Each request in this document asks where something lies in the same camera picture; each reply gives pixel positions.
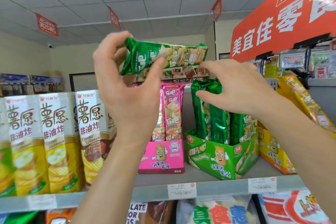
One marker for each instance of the red and white snack bag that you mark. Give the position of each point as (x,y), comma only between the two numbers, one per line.
(291,208)

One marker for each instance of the person's left thumb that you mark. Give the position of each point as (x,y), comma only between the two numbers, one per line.
(154,74)

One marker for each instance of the white and green chip box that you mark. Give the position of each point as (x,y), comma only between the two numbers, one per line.
(5,158)

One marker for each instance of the pink cardboard display box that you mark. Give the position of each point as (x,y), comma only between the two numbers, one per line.
(162,157)

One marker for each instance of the orange snack bag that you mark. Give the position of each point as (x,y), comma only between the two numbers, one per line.
(59,217)

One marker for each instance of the person's right hand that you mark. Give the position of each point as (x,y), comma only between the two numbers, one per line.
(244,87)

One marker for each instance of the person's left hand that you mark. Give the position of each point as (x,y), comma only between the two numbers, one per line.
(126,105)

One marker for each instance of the person's right forearm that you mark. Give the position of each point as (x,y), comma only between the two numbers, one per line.
(301,150)

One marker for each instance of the brown snack bag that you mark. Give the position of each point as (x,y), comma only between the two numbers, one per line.
(154,213)

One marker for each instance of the white price label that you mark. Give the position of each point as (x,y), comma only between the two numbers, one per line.
(262,185)
(182,191)
(42,202)

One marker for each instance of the white and yellow chip box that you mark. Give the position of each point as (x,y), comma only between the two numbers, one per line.
(61,139)
(28,142)

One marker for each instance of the white snack bag colourful print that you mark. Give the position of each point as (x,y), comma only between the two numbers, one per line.
(217,212)

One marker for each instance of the person's left forearm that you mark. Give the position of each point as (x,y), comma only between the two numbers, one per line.
(112,179)

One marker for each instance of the large red shelf signboard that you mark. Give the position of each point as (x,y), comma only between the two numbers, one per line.
(283,16)

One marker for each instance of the person's left middle finger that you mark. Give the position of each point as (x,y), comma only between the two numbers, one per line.
(122,52)

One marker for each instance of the yellow cardboard display box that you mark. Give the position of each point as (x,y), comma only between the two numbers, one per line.
(274,150)

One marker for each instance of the white and brown chip box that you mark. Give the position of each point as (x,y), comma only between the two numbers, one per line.
(93,132)

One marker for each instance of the green cardboard display box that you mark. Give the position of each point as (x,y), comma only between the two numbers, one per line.
(210,158)

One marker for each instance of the blue topped background shelf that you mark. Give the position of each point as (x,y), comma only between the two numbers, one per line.
(26,82)

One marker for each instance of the person's right thumb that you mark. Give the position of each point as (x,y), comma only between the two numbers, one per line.
(210,97)

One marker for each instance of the dark framed wall panel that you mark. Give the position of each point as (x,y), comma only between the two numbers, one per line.
(82,82)

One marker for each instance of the small framed wall notice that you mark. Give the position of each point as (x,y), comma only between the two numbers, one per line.
(224,56)

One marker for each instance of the row of hanging small packets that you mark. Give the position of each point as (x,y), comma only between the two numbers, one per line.
(296,62)

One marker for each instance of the shiny green snack bag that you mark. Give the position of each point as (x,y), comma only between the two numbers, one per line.
(18,218)

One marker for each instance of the black sign holder clip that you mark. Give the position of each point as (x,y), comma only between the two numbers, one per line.
(311,41)
(264,55)

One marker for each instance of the red hanging ceiling sign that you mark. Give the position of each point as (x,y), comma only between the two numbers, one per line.
(217,8)
(114,18)
(47,24)

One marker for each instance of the grey metal shelf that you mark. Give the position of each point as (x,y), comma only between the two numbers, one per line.
(223,188)

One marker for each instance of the pink snack packet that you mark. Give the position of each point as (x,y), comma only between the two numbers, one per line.
(158,129)
(172,111)

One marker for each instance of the yellow snack packet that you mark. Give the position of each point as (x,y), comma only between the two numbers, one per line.
(301,97)

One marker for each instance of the green snack packet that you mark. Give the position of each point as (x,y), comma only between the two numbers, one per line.
(200,116)
(181,54)
(219,124)
(242,126)

